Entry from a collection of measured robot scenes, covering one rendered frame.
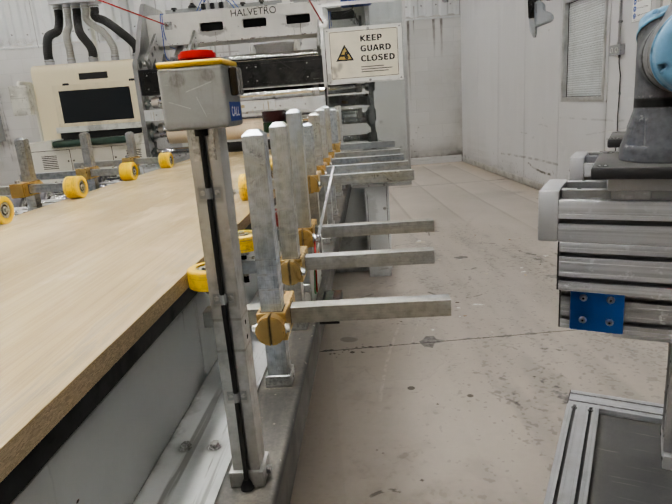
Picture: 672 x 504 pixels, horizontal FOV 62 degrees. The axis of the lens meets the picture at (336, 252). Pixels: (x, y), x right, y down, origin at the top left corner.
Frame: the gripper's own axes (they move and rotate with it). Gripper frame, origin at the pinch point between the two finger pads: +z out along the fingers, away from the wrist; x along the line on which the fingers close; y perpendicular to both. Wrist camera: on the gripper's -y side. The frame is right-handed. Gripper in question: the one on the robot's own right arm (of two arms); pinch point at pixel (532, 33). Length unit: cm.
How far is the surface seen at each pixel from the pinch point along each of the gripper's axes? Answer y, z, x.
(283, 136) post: -34, 21, -80
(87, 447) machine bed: -32, 55, -136
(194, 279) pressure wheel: -37, 42, -107
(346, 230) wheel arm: -37, 47, -50
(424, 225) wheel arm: -19, 47, -41
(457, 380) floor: -34, 132, 36
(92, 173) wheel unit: -185, 37, -5
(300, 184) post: -45, 34, -58
